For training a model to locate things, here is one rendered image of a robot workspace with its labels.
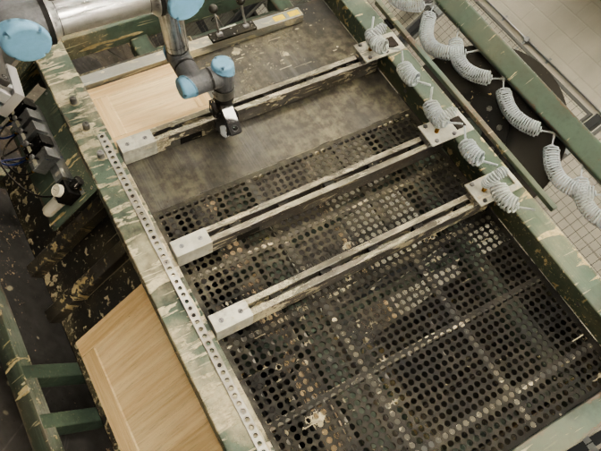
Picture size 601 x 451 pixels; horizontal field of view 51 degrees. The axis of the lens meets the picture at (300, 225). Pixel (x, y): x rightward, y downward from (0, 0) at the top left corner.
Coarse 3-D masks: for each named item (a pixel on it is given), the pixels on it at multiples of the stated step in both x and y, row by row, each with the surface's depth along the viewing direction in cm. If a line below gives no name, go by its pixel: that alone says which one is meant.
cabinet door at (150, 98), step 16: (128, 80) 244; (144, 80) 245; (160, 80) 246; (96, 96) 239; (112, 96) 240; (128, 96) 240; (144, 96) 241; (160, 96) 242; (176, 96) 243; (208, 96) 244; (112, 112) 235; (128, 112) 237; (144, 112) 237; (160, 112) 238; (176, 112) 239; (192, 112) 239; (112, 128) 232; (128, 128) 233; (144, 128) 233
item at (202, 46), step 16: (272, 16) 266; (288, 16) 267; (256, 32) 262; (192, 48) 252; (208, 48) 256; (128, 64) 245; (144, 64) 246; (160, 64) 249; (96, 80) 240; (112, 80) 243
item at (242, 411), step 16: (112, 160) 220; (128, 192) 214; (144, 224) 209; (160, 256) 204; (176, 272) 201; (176, 288) 199; (192, 304) 196; (192, 320) 194; (208, 336) 192; (208, 352) 189; (224, 368) 187; (224, 384) 185; (240, 400) 183; (240, 416) 181; (256, 432) 179; (256, 448) 177
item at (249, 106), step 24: (384, 24) 241; (360, 48) 252; (312, 72) 248; (336, 72) 249; (360, 72) 256; (264, 96) 240; (288, 96) 243; (192, 120) 232; (240, 120) 240; (120, 144) 222; (144, 144) 223; (168, 144) 229
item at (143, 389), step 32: (128, 320) 233; (96, 352) 238; (128, 352) 231; (160, 352) 224; (96, 384) 236; (128, 384) 229; (160, 384) 222; (128, 416) 227; (160, 416) 220; (192, 416) 214; (128, 448) 224; (160, 448) 218; (192, 448) 212
